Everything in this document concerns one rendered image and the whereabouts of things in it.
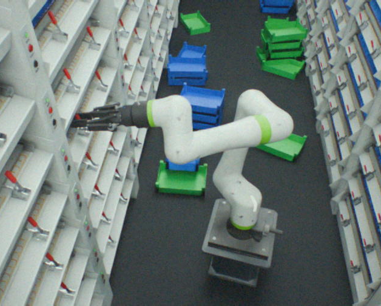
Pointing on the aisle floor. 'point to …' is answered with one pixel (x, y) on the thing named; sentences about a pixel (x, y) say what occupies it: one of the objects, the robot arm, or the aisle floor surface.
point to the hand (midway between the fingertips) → (80, 119)
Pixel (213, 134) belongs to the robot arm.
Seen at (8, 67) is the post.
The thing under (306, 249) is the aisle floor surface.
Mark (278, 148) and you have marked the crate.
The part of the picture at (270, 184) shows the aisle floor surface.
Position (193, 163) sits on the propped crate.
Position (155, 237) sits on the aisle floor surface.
